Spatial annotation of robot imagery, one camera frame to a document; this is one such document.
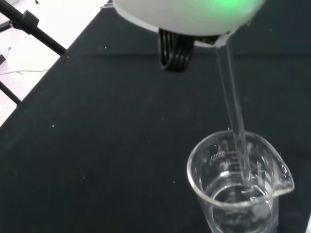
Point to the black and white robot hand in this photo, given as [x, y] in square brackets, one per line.
[189, 14]

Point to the clear glass beaker with water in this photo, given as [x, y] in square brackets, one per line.
[233, 194]

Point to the black bench cloth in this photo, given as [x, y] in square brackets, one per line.
[121, 145]

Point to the black tripod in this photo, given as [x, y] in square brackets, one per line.
[34, 29]

